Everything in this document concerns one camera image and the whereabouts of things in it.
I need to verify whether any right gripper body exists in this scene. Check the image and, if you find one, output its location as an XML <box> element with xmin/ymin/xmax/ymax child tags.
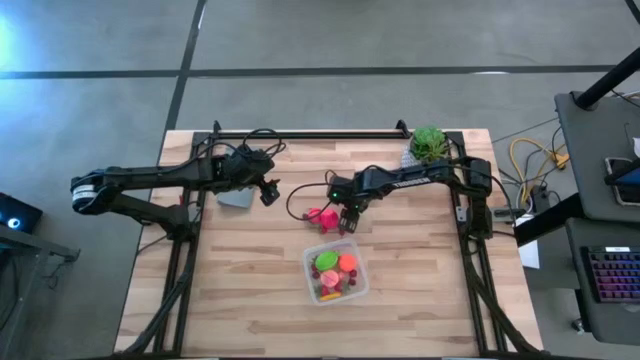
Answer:
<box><xmin>327</xmin><ymin>172</ymin><xmax>374</xmax><ymax>209</ymax></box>

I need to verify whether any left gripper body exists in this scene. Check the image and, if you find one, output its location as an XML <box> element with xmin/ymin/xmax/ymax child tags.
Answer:
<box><xmin>217</xmin><ymin>149</ymin><xmax>275</xmax><ymax>189</ymax></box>

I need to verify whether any red toy bell pepper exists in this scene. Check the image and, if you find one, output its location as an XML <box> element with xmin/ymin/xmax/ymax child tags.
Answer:
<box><xmin>319</xmin><ymin>208</ymin><xmax>342</xmax><ymax>235</ymax></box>

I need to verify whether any green toy fruit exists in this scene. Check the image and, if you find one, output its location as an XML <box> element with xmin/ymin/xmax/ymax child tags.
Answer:
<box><xmin>314</xmin><ymin>250</ymin><xmax>340</xmax><ymax>273</ymax></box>

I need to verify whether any clear plastic tupperware container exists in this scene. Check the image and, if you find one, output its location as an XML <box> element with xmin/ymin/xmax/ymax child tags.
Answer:
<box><xmin>302</xmin><ymin>237</ymin><xmax>370</xmax><ymax>306</ymax></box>

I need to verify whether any grey folded cloth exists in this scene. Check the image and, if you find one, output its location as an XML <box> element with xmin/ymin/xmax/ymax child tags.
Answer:
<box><xmin>216</xmin><ymin>185</ymin><xmax>257</xmax><ymax>210</ymax></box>

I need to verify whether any succulent in patterned white pot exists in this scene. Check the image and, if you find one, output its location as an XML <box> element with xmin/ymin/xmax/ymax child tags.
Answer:
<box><xmin>401</xmin><ymin>126</ymin><xmax>451</xmax><ymax>169</ymax></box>

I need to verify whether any white paper sheet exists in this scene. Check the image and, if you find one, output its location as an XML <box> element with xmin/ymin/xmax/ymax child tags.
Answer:
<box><xmin>517</xmin><ymin>239</ymin><xmax>542</xmax><ymax>270</ymax></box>

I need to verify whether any black desk support bar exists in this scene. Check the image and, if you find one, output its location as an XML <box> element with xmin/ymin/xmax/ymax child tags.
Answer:
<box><xmin>513</xmin><ymin>192</ymin><xmax>585</xmax><ymax>247</ymax></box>

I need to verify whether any black metal stand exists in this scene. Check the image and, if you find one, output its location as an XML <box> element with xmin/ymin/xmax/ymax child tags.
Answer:
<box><xmin>0</xmin><ymin>224</ymin><xmax>81</xmax><ymax>351</ymax></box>

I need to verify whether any black device with blue light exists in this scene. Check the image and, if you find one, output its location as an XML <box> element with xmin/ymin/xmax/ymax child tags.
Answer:
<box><xmin>0</xmin><ymin>192</ymin><xmax>44</xmax><ymax>235</ymax></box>

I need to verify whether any grey side desk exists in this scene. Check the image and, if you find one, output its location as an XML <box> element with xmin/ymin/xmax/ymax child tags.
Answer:
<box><xmin>553</xmin><ymin>91</ymin><xmax>640</xmax><ymax>224</ymax></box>

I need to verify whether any grey keyboard desk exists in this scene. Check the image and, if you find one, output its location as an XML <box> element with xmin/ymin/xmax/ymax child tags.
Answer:
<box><xmin>564</xmin><ymin>217</ymin><xmax>640</xmax><ymax>346</ymax></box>

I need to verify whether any backlit black keyboard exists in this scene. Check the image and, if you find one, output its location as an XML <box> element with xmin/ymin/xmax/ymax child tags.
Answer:
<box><xmin>579</xmin><ymin>244</ymin><xmax>640</xmax><ymax>304</ymax></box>

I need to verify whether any smartphone with dark screen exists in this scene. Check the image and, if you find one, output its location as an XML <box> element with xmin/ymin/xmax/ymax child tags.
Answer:
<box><xmin>603</xmin><ymin>156</ymin><xmax>640</xmax><ymax>208</ymax></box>

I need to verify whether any black round pole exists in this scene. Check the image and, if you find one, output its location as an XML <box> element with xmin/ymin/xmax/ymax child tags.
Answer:
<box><xmin>572</xmin><ymin>45</ymin><xmax>640</xmax><ymax>111</ymax></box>

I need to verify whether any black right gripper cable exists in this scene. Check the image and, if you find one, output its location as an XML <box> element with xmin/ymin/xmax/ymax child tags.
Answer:
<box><xmin>285</xmin><ymin>169</ymin><xmax>346</xmax><ymax>222</ymax></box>

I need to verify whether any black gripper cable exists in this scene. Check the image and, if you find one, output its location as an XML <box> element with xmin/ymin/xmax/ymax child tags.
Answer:
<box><xmin>242</xmin><ymin>128</ymin><xmax>287</xmax><ymax>159</ymax></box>
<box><xmin>285</xmin><ymin>169</ymin><xmax>346</xmax><ymax>222</ymax></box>

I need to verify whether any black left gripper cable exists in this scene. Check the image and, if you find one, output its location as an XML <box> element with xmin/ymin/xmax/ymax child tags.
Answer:
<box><xmin>242</xmin><ymin>128</ymin><xmax>287</xmax><ymax>159</ymax></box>

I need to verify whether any black aluminium rig frame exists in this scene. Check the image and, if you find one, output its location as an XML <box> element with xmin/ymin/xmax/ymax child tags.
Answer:
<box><xmin>113</xmin><ymin>119</ymin><xmax>546</xmax><ymax>359</ymax></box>

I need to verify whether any yellow extension cable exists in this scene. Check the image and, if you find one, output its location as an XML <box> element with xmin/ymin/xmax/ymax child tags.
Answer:
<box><xmin>508</xmin><ymin>137</ymin><xmax>570</xmax><ymax>171</ymax></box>

